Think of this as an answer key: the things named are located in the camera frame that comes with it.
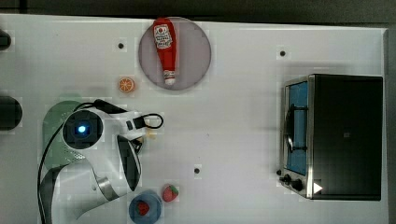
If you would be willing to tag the red plush strawberry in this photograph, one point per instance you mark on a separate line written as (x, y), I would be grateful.
(170, 193)

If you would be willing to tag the orange slice toy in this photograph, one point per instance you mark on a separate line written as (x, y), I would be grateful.
(126, 85)

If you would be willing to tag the grey round plate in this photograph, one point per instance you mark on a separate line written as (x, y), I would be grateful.
(192, 60)

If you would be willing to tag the red plush ketchup bottle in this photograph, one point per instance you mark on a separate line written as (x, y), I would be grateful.
(166, 45)

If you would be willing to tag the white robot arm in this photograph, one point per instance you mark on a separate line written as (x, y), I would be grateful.
(109, 169)

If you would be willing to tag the dark object at edge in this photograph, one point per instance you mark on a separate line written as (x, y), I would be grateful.
(5, 40)

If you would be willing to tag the blue bowl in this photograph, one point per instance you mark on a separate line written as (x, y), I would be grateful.
(155, 208)

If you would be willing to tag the strawberry inside blue bowl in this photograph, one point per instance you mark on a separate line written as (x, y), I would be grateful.
(142, 208)

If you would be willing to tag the black round pan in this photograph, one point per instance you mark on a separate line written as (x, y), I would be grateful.
(10, 113)

